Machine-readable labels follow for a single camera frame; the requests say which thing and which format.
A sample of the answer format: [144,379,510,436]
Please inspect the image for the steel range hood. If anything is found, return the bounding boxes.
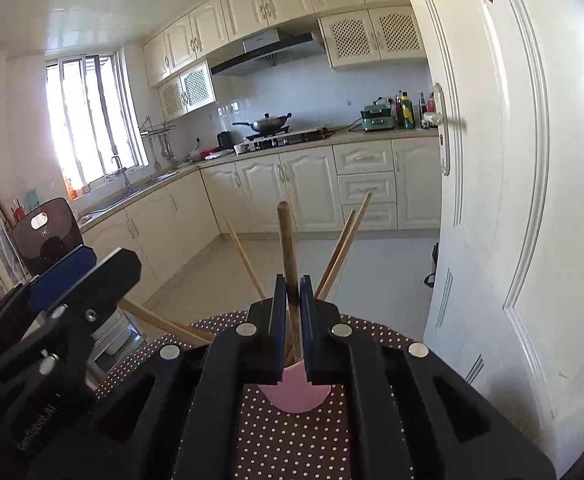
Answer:
[210,29,327,77]

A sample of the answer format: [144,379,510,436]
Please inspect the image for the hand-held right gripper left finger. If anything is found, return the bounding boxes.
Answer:
[66,274,289,480]

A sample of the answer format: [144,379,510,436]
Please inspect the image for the pink cup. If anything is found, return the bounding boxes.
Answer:
[259,357,333,414]

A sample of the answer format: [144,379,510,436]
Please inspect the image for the white panel door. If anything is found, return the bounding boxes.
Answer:
[392,0,584,480]

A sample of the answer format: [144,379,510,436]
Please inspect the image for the silver door handle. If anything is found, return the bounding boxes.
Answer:
[432,84,468,177]

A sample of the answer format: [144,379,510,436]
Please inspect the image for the cream wall cabinet row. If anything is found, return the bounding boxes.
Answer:
[142,0,413,88]

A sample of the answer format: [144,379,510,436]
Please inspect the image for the light wooden chopstick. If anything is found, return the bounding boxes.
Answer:
[278,201,303,361]
[222,214,267,301]
[317,191,373,302]
[314,209,357,296]
[119,299,215,348]

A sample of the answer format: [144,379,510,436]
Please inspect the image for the hanging utensil rack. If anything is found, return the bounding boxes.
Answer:
[139,116,177,166]

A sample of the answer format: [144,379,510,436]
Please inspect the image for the gas stove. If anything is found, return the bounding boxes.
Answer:
[242,127,337,151]

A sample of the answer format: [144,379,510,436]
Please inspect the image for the cream base cabinet unit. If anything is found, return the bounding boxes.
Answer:
[79,130,444,306]

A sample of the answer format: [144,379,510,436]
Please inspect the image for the white stool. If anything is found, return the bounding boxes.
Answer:
[89,310,140,361]

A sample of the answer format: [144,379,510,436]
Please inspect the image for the cream drawer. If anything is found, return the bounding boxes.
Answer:
[342,203,397,231]
[338,172,397,205]
[333,141,395,175]

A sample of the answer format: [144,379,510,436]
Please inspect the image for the black bag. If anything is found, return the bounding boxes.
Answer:
[424,242,441,288]

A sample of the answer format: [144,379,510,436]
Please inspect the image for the cream lattice door cabinet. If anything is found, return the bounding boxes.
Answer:
[158,60,217,122]
[318,6,427,68]

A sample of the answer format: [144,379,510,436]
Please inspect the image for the chrome faucet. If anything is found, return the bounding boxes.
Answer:
[110,155,132,193]

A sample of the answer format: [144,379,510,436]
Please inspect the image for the black chair back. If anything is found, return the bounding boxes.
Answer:
[12,197,85,276]

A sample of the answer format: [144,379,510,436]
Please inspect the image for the steel sink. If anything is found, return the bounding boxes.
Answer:
[96,172,177,211]

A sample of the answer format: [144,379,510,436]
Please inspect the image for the black wok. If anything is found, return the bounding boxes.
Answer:
[232,112,293,136]

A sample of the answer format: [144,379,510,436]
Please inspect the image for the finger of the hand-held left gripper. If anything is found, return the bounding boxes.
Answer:
[0,247,141,396]
[0,245,96,356]

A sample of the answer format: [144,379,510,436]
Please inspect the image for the green countertop appliance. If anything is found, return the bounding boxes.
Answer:
[359,102,397,132]

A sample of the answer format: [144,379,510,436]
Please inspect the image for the kitchen window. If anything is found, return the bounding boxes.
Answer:
[46,50,150,191]

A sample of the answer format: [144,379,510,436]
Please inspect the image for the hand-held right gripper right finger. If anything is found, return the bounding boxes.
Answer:
[298,274,558,480]

